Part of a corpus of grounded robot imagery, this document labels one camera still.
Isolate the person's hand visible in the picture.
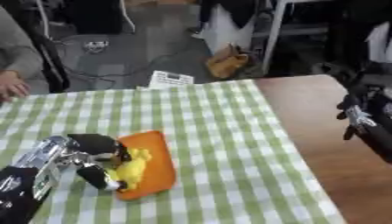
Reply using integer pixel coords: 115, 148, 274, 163
0, 69, 32, 103

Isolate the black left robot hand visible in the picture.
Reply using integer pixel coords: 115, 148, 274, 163
66, 133, 134, 192

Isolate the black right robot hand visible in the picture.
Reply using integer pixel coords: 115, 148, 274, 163
335, 84, 392, 141

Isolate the yellow soft toy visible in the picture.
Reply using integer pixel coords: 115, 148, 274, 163
104, 147, 153, 193

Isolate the white printed box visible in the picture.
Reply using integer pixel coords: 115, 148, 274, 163
147, 70, 196, 89

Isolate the person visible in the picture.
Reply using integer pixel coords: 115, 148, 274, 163
0, 5, 46, 103

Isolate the orange tray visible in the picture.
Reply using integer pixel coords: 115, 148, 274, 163
113, 129, 179, 201

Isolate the tan bag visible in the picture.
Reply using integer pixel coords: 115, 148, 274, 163
205, 43, 253, 80

